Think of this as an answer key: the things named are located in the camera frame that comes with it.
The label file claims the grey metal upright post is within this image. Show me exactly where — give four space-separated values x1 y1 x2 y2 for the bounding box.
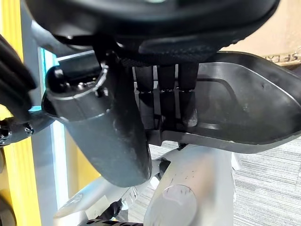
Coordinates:
20 0 69 214

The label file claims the dark metal bracket with screws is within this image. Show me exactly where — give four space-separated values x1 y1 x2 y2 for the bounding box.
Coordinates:
0 112 56 145

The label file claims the brown cardboard box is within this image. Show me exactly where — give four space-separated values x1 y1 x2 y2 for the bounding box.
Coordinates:
218 0 301 69

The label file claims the silver robot left leg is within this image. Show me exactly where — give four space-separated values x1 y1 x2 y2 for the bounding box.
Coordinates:
53 160 170 226

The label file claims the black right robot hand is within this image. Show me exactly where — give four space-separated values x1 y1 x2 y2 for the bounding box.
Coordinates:
23 0 281 188

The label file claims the black cable bundle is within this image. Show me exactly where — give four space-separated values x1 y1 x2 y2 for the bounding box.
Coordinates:
0 34 38 121

